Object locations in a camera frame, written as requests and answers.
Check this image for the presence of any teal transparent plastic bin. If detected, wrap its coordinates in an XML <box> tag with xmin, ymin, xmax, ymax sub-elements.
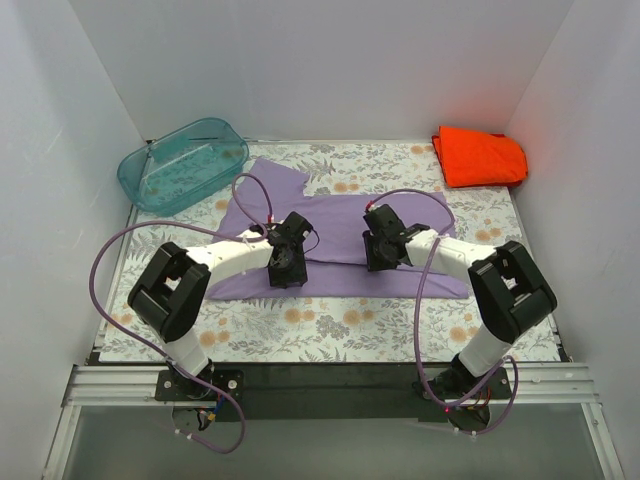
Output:
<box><xmin>117</xmin><ymin>117</ymin><xmax>249</xmax><ymax>217</ymax></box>

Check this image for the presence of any folded orange t shirt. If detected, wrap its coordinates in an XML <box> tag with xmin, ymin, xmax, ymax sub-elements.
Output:
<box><xmin>432</xmin><ymin>126</ymin><xmax>528</xmax><ymax>188</ymax></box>

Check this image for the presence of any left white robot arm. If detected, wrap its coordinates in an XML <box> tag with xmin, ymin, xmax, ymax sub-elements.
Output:
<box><xmin>128</xmin><ymin>212</ymin><xmax>313</xmax><ymax>400</ymax></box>

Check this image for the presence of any purple t shirt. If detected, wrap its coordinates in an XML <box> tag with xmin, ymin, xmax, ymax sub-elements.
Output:
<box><xmin>204</xmin><ymin>157</ymin><xmax>471</xmax><ymax>301</ymax></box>

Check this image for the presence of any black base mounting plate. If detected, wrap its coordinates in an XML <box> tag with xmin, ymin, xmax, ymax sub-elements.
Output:
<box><xmin>154</xmin><ymin>363</ymin><xmax>514</xmax><ymax>424</ymax></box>

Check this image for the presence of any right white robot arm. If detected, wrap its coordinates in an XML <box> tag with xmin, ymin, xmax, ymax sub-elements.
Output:
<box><xmin>363</xmin><ymin>204</ymin><xmax>557</xmax><ymax>404</ymax></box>

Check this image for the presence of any aluminium frame rail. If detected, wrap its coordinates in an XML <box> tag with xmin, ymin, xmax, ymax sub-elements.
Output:
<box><xmin>63</xmin><ymin>362</ymin><xmax>599</xmax><ymax>405</ymax></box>

